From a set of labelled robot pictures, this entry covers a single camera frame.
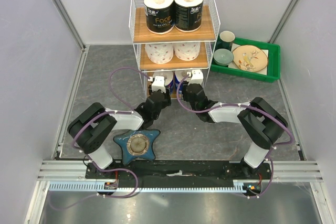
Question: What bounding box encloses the blue paper roll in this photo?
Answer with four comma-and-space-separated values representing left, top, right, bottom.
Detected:
174, 70, 191, 90
153, 71, 174, 95

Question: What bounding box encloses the white floral paper roll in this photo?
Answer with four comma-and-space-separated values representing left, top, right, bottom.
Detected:
173, 42, 201, 61
145, 43, 174, 65

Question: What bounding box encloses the black paper roll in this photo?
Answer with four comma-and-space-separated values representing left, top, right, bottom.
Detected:
143, 0, 175, 34
174, 0, 204, 32

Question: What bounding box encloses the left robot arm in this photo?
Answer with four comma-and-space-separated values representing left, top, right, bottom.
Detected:
68, 88, 171, 178

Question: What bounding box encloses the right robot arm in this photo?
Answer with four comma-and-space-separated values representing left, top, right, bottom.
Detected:
178, 81, 288, 179

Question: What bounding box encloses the green ceramic bowl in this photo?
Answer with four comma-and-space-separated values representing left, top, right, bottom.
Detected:
213, 49, 234, 66

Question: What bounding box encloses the blue star-shaped dish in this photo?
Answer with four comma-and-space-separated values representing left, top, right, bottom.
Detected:
113, 130, 161, 165

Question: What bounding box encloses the dark green cup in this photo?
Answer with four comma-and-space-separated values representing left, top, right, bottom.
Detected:
219, 31, 235, 51

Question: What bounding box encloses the bird pattern ceramic plate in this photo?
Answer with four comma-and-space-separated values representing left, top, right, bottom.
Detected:
232, 45, 269, 72

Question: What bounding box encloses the green plastic tray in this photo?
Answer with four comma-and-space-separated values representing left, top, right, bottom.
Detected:
210, 37, 281, 83

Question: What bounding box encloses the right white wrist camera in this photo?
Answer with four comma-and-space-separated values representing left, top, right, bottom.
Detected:
187, 69, 204, 85

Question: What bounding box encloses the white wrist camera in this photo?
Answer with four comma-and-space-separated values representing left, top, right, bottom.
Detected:
148, 76, 166, 94
187, 69, 204, 85

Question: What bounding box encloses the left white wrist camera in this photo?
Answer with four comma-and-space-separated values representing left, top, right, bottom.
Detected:
148, 76, 166, 94

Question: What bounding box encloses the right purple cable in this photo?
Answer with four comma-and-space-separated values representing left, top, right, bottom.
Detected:
176, 72, 295, 201

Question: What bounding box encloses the white wire three-tier shelf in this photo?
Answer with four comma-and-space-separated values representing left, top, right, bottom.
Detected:
129, 0, 221, 86

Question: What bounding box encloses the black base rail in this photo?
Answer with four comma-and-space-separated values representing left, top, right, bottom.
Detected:
85, 159, 274, 188

